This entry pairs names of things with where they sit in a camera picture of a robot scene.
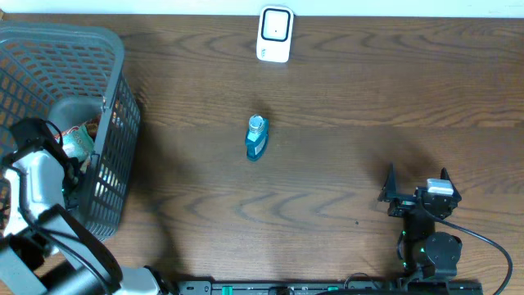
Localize black left camera cable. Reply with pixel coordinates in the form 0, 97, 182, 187
16, 163, 115, 295

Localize light blue wet wipes pack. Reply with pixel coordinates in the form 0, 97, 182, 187
61, 129, 94, 162

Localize black camera cable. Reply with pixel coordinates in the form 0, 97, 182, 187
16, 163, 115, 295
415, 192, 514, 295

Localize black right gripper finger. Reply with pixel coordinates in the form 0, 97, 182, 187
440, 167, 462, 202
377, 163, 397, 202

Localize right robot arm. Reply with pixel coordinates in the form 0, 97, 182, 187
377, 165, 462, 280

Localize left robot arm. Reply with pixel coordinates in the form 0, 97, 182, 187
1, 118, 172, 294

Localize red chocolate bar wrapper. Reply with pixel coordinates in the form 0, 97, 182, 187
61, 116, 101, 140

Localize grey plastic mesh basket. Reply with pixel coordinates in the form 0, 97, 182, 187
1, 21, 141, 241

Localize teal mouthwash bottle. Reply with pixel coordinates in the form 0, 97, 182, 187
245, 114, 269, 161

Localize black right camera cable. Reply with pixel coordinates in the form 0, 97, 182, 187
415, 192, 514, 295

